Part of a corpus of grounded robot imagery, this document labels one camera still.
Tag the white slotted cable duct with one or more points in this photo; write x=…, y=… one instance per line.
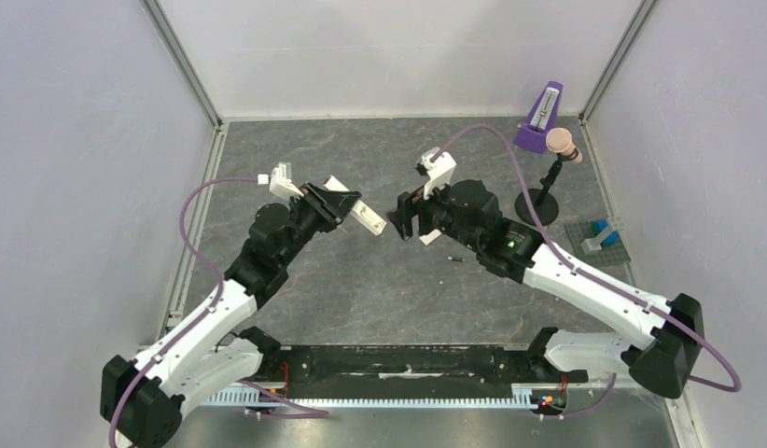
x=244, y=396

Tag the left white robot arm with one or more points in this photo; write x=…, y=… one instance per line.
x=146, y=398

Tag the grey brick baseplate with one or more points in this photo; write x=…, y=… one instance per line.
x=615, y=254

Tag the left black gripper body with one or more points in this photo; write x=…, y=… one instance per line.
x=310, y=216

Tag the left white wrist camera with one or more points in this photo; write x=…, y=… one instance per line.
x=279, y=182

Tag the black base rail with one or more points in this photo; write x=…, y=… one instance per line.
x=410, y=371

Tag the blue and grey bricks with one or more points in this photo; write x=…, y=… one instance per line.
x=603, y=230

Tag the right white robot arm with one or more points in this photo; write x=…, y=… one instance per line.
x=649, y=338

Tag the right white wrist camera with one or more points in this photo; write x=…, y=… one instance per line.
x=437, y=166

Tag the white remote battery cover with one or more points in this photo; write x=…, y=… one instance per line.
x=430, y=237

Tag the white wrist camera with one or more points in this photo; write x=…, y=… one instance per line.
x=279, y=182
x=437, y=166

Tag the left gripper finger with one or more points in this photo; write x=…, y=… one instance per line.
x=335, y=198
x=339, y=213

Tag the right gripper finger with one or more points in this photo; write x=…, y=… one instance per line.
x=402, y=220
x=407, y=203

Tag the white remote control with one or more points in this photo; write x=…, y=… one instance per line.
x=361, y=212

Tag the purple metronome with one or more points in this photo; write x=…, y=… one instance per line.
x=532, y=132

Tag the black stand with pink head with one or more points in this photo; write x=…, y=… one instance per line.
x=539, y=205

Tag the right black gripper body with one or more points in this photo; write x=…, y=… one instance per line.
x=422, y=214

